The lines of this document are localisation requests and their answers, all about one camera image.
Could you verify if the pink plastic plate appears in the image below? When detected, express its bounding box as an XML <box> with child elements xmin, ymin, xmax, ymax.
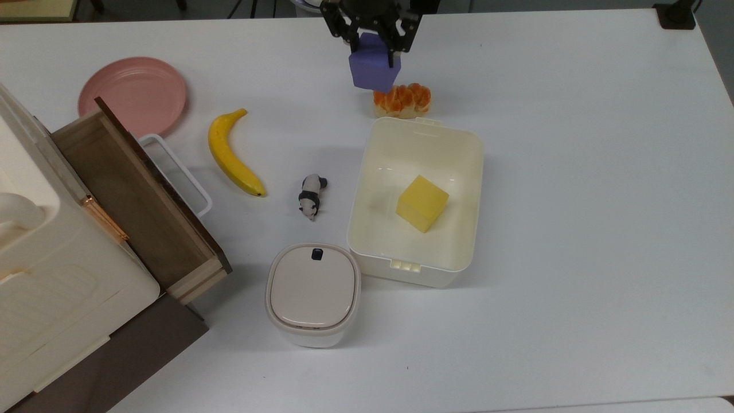
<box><xmin>77</xmin><ymin>56</ymin><xmax>188</xmax><ymax>138</ymax></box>

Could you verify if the large cream storage container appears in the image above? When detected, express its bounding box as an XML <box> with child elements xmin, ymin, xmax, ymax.
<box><xmin>0</xmin><ymin>83</ymin><xmax>161</xmax><ymax>396</ymax></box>

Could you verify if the yellow foam cube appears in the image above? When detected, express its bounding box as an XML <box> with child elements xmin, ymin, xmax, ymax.
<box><xmin>396</xmin><ymin>175</ymin><xmax>450</xmax><ymax>234</ymax></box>

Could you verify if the cream open plastic box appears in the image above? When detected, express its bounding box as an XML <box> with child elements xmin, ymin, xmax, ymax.
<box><xmin>346</xmin><ymin>116</ymin><xmax>485</xmax><ymax>289</ymax></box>

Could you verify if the dark brown wooden cabinet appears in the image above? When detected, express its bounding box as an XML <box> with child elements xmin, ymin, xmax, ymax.
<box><xmin>6</xmin><ymin>290</ymin><xmax>210</xmax><ymax>413</ymax></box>

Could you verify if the orange toy bread loaf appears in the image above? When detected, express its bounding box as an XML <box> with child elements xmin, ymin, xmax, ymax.
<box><xmin>373</xmin><ymin>83</ymin><xmax>432</xmax><ymax>119</ymax></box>

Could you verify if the beige lidded trash can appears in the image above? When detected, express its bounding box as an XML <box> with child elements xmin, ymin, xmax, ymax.
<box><xmin>265</xmin><ymin>243</ymin><xmax>362</xmax><ymax>349</ymax></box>

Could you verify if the purple foam cube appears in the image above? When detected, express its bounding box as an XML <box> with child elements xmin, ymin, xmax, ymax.
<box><xmin>349</xmin><ymin>33</ymin><xmax>402</xmax><ymax>92</ymax></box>

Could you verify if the yellow wooden desk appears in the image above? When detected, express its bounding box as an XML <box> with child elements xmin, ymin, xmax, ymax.
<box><xmin>0</xmin><ymin>0</ymin><xmax>79</xmax><ymax>22</ymax></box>

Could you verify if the yellow toy banana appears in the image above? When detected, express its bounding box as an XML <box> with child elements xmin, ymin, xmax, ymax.
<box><xmin>208</xmin><ymin>108</ymin><xmax>267</xmax><ymax>198</ymax></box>

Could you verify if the black clamp base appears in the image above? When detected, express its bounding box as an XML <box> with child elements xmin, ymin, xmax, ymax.
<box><xmin>654</xmin><ymin>0</ymin><xmax>697</xmax><ymax>30</ymax></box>

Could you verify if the wooden drawer with white handle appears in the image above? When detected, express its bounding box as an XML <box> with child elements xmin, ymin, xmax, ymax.
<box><xmin>50</xmin><ymin>96</ymin><xmax>233</xmax><ymax>306</ymax></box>

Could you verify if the small panda figurine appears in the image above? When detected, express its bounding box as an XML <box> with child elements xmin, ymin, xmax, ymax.
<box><xmin>298</xmin><ymin>174</ymin><xmax>329</xmax><ymax>222</ymax></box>

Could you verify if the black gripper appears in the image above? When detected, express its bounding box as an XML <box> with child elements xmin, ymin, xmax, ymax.
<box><xmin>319</xmin><ymin>0</ymin><xmax>424</xmax><ymax>67</ymax></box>

